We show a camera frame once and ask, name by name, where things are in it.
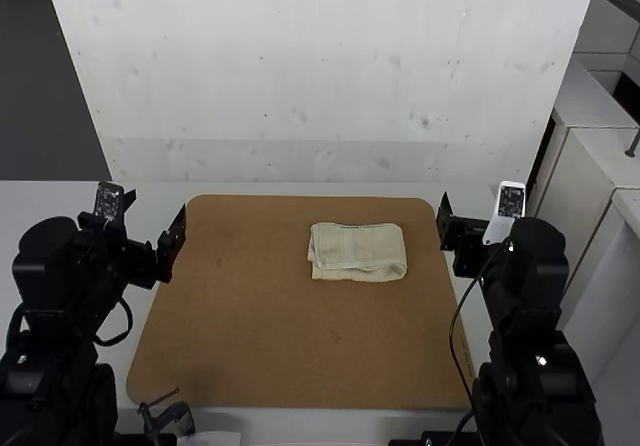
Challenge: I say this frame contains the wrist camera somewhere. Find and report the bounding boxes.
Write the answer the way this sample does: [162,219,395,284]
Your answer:
[481,181,526,247]
[93,181,125,227]

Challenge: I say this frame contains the black cable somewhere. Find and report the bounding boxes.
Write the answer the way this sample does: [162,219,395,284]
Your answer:
[93,298,134,347]
[448,239,514,446]

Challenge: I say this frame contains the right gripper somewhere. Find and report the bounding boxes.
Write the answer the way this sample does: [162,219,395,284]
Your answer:
[435,190,501,279]

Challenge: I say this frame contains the cork mat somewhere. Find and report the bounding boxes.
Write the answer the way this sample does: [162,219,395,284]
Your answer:
[126,194,475,411]

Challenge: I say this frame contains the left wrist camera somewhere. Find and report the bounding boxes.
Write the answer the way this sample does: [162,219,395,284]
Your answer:
[93,181,125,227]

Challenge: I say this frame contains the black clamp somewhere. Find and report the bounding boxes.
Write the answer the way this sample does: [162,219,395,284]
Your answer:
[137,388,197,446]

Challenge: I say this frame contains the pale towel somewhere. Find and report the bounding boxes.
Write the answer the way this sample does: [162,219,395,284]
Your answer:
[305,221,409,283]

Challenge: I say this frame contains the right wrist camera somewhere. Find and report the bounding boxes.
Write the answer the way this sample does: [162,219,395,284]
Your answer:
[481,181,526,247]

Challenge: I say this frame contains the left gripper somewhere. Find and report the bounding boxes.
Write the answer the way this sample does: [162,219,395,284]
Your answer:
[74,188,188,290]

